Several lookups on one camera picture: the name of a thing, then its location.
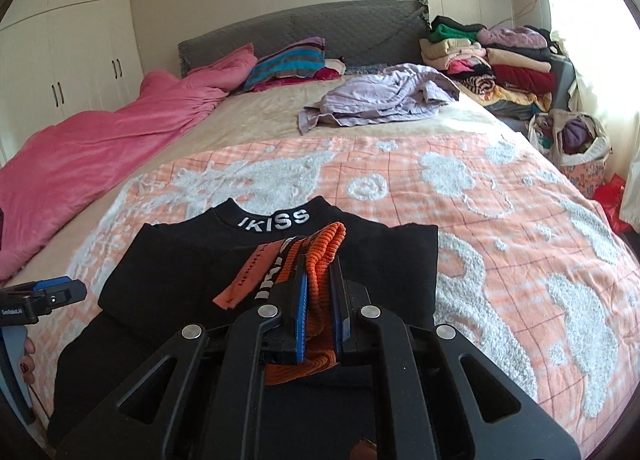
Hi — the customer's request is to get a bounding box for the black long-sleeve shirt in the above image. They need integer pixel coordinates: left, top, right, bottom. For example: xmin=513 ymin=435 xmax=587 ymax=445
xmin=47 ymin=198 xmax=438 ymax=446

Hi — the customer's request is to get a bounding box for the bag with purple clothes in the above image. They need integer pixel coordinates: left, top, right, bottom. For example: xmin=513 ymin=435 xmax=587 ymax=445
xmin=528 ymin=109 xmax=612 ymax=168

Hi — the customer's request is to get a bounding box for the pile of folded clothes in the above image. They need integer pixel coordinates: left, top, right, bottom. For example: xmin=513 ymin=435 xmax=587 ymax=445
xmin=420 ymin=16 xmax=575 ymax=128

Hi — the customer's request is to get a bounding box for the person's left hand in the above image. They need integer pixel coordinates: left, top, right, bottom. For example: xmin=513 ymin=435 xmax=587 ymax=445
xmin=18 ymin=338 xmax=36 ymax=385

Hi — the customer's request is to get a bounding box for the pink velvet blanket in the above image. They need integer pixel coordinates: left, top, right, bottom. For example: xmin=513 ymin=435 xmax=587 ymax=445
xmin=1 ymin=44 xmax=257 ymax=281

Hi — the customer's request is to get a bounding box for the beige bed sheet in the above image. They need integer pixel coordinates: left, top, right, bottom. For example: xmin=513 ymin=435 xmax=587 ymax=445
xmin=8 ymin=74 xmax=501 ymax=286

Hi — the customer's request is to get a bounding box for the orange white patterned bedspread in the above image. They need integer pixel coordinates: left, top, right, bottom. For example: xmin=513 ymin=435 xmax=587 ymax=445
xmin=26 ymin=134 xmax=639 ymax=454

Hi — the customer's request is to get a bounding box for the crumpled lilac garment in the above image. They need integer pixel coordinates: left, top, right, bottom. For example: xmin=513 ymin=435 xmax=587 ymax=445
xmin=297 ymin=64 xmax=460 ymax=134

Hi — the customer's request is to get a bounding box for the striped blue brown pillow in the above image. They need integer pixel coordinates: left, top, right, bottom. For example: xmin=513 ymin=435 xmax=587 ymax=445
xmin=240 ymin=36 xmax=346 ymax=92

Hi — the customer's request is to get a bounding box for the white wardrobe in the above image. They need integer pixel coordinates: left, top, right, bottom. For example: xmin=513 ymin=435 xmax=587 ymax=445
xmin=1 ymin=0 xmax=142 ymax=161

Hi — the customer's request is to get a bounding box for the grey quilted headboard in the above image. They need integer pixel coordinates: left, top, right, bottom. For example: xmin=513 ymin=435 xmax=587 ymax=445
xmin=178 ymin=0 xmax=430 ymax=76

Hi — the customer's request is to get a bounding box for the red plastic bag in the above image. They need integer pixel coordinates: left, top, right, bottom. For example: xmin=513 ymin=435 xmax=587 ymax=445
xmin=593 ymin=174 xmax=631 ymax=234

